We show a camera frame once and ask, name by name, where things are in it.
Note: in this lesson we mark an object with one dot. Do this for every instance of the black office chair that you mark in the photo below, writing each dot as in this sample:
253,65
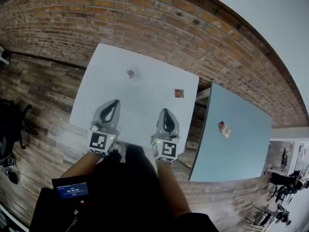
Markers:
12,127

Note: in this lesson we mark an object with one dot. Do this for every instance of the black swivel chair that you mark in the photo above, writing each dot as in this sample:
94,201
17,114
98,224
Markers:
282,194

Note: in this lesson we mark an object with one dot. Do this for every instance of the black chest-mounted screen device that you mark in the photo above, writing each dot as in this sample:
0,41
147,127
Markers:
71,187

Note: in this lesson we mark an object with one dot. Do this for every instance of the black metal frame chair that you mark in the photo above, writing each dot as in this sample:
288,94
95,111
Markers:
268,215

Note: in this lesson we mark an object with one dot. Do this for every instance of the clear packet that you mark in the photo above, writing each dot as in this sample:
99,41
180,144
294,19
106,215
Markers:
134,74

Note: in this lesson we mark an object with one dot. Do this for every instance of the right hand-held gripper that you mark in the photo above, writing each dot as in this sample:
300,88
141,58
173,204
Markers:
167,150

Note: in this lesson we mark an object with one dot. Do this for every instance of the person's black clothing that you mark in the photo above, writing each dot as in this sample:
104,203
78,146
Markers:
125,197

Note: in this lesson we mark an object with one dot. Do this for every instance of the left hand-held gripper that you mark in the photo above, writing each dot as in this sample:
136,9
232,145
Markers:
97,141

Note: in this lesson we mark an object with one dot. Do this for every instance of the person's left forearm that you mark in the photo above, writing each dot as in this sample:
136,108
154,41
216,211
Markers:
79,165

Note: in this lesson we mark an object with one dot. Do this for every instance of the person's right forearm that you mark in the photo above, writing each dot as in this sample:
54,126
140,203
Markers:
172,190

